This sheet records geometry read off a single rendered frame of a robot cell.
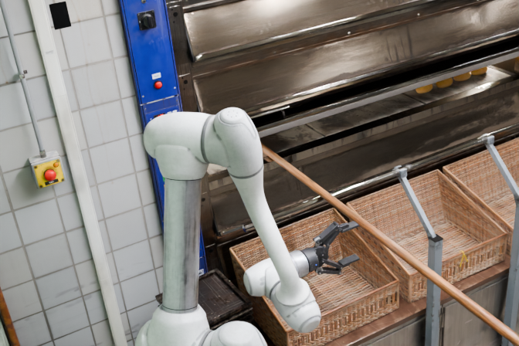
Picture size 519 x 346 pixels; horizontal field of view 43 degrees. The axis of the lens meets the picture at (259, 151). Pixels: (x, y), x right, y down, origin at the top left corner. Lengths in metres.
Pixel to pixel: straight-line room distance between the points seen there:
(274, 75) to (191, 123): 0.99
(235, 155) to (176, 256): 0.33
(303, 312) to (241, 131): 0.60
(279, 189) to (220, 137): 1.22
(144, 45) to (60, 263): 0.90
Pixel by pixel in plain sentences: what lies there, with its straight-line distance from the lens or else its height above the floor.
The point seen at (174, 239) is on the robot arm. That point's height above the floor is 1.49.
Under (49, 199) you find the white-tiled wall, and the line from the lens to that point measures 2.50.
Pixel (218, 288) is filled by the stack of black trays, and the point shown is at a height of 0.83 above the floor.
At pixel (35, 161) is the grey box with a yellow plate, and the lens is 2.37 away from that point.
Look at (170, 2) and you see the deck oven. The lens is 2.40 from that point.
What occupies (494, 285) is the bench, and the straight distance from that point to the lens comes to 3.21.
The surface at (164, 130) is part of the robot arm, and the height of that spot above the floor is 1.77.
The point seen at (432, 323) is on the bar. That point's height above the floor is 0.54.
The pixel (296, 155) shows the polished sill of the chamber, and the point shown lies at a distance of 2.85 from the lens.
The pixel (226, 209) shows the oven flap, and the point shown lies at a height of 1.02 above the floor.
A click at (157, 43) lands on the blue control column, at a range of 2.38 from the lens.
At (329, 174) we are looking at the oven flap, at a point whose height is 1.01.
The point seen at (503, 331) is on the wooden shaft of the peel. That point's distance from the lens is 1.95.
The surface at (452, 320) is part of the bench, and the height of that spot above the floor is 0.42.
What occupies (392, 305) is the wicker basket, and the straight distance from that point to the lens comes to 2.89.
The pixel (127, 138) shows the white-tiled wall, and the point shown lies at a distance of 2.48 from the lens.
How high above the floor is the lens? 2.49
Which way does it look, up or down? 27 degrees down
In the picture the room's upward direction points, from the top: 6 degrees counter-clockwise
